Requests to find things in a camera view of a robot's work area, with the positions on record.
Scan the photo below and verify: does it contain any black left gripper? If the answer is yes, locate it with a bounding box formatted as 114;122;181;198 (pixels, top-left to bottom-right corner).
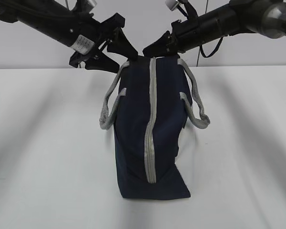
69;13;138;73

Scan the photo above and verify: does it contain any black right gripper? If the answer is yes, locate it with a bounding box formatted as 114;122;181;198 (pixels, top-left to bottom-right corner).
143;20;200;57

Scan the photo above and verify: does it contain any navy blue lunch bag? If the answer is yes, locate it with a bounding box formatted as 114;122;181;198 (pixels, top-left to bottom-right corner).
99;55;210;200

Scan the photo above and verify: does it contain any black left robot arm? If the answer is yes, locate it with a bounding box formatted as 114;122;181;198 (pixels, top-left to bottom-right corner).
0;0;138;73

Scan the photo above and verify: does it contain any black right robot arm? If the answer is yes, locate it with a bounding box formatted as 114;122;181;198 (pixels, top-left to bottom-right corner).
143;0;286;58

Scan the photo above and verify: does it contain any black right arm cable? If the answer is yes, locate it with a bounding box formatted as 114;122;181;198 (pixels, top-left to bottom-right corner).
199;35;224;58

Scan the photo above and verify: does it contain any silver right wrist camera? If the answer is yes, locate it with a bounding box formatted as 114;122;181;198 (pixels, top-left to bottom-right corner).
165;0;180;11

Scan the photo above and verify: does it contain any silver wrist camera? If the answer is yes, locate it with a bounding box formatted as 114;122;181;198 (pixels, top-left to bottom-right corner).
165;0;180;11
72;0;97;13

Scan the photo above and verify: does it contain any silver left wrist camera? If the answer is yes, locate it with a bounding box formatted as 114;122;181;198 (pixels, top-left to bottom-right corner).
72;0;97;13

